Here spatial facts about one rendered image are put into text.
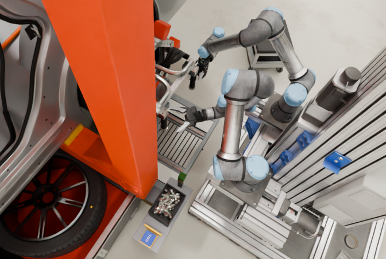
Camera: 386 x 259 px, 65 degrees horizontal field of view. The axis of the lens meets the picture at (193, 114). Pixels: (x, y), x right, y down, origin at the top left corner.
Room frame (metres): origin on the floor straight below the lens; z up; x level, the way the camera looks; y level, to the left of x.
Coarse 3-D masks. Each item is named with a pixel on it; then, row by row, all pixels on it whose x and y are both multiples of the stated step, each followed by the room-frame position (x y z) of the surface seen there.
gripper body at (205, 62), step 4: (208, 56) 1.24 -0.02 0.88; (212, 56) 1.25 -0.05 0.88; (196, 60) 1.18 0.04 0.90; (200, 60) 1.19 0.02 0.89; (204, 60) 1.20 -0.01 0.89; (208, 60) 1.19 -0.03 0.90; (212, 60) 1.24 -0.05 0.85; (196, 64) 1.19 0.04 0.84; (200, 64) 1.16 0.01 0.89; (204, 64) 1.16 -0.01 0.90; (208, 64) 1.18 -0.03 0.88; (200, 68) 1.16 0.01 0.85; (204, 68) 1.14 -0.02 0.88
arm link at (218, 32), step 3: (216, 27) 1.38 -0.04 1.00; (219, 27) 1.38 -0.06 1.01; (213, 30) 1.35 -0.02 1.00; (216, 30) 1.35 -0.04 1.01; (219, 30) 1.35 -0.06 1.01; (222, 30) 1.36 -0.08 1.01; (213, 33) 1.34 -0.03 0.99; (216, 33) 1.33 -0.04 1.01; (219, 33) 1.33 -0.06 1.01; (222, 33) 1.34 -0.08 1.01; (210, 36) 1.32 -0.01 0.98; (213, 36) 1.32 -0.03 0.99; (216, 36) 1.32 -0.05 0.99; (219, 36) 1.32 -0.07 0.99; (222, 36) 1.33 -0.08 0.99; (213, 39) 1.29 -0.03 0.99; (216, 39) 1.30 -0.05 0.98
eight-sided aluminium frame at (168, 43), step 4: (156, 40) 1.08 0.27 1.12; (160, 40) 1.10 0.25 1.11; (164, 40) 1.14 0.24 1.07; (168, 40) 1.18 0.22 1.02; (156, 44) 1.06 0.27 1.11; (160, 44) 1.09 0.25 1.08; (164, 44) 1.14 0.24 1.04; (168, 44) 1.18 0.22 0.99; (172, 44) 1.22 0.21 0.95; (156, 48) 1.06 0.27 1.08; (164, 48) 1.22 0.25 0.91; (168, 48) 1.21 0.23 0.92; (164, 52) 1.22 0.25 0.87; (164, 56) 1.22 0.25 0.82; (160, 72) 1.17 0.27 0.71; (164, 72) 1.17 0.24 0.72; (164, 76) 1.15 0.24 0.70
